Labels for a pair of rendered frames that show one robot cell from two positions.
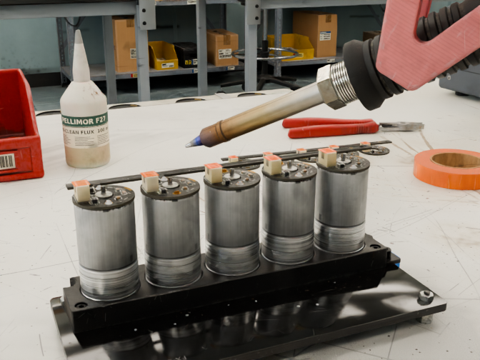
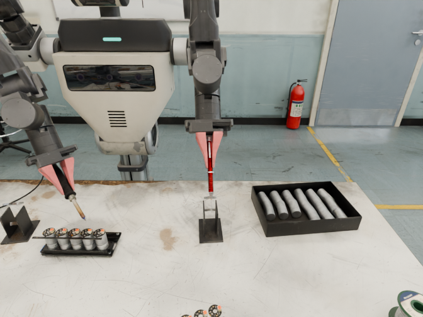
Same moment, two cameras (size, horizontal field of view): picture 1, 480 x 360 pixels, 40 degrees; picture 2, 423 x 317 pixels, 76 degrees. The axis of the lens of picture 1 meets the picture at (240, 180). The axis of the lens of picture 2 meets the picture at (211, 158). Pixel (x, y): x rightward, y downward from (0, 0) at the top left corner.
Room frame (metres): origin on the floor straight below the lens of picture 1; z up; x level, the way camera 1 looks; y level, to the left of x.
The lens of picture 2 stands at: (0.55, 0.46, 1.24)
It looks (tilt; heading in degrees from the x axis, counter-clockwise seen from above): 29 degrees down; 204
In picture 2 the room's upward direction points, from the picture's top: straight up
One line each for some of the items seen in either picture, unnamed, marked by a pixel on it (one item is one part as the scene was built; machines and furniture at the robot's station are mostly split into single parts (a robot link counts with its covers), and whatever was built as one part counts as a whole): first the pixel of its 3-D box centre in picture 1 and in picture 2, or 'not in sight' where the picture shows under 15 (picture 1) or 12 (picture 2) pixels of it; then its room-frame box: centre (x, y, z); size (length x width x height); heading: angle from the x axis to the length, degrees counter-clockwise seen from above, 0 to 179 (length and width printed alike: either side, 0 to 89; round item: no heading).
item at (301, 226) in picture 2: not in sight; (301, 206); (-0.08, 0.44, 0.77); 0.24 x 0.16 x 0.04; 120
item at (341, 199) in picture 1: (340, 210); (51, 239); (0.29, -0.05, 0.79); 0.02 x 0.02 x 0.05
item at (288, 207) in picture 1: (288, 219); (64, 239); (0.28, -0.02, 0.79); 0.02 x 0.02 x 0.05
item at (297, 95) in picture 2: not in sight; (296, 104); (-2.53, 0.12, 0.29); 0.16 x 0.15 x 0.55; 113
